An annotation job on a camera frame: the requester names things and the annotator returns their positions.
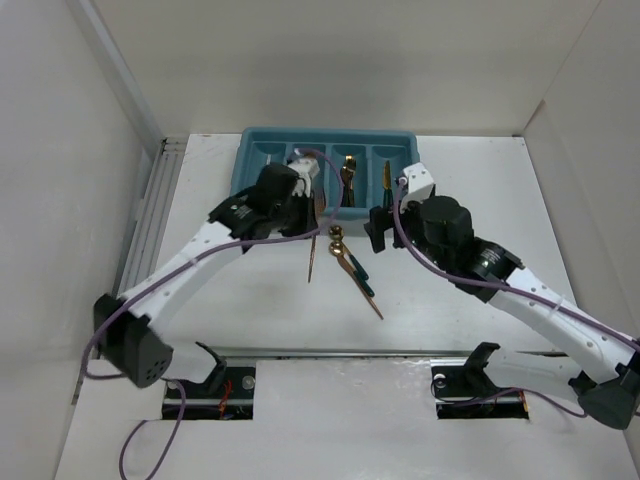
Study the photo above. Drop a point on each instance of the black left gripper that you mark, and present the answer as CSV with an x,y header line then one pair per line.
x,y
307,225

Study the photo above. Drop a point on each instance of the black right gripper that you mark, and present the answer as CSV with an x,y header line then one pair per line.
x,y
376,227

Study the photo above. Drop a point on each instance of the rose gold fork all metal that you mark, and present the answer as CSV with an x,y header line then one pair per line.
x,y
319,207

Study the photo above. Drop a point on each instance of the gold knife green handle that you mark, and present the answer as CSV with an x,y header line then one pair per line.
x,y
387,187

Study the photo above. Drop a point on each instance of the gold spoon green handle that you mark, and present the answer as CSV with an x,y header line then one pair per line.
x,y
336,233

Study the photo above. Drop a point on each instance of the rose gold fork green handle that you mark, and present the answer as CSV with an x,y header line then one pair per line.
x,y
346,177

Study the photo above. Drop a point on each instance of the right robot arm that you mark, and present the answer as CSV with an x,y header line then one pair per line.
x,y
597,367

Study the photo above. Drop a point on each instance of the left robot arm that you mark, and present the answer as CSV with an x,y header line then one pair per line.
x,y
131,327

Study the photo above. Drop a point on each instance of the blue plastic cutlery tray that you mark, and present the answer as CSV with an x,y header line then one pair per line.
x,y
372,150

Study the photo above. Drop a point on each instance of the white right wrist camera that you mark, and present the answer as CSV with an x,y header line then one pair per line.
x,y
418,182

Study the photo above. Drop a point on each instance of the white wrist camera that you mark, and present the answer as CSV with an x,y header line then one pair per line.
x,y
418,182
306,166

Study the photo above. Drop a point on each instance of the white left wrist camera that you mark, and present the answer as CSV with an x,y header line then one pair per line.
x,y
306,166

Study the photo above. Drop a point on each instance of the aluminium rail left side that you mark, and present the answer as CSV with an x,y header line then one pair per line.
x,y
149,215

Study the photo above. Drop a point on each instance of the aluminium rail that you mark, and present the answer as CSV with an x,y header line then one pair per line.
x,y
149,215
281,353

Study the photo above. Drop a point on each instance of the aluminium rail front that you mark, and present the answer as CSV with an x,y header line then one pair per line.
x,y
281,353

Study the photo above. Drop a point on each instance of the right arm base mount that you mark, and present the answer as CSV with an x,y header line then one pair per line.
x,y
463,391

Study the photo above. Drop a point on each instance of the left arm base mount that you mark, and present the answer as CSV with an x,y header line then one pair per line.
x,y
227,395

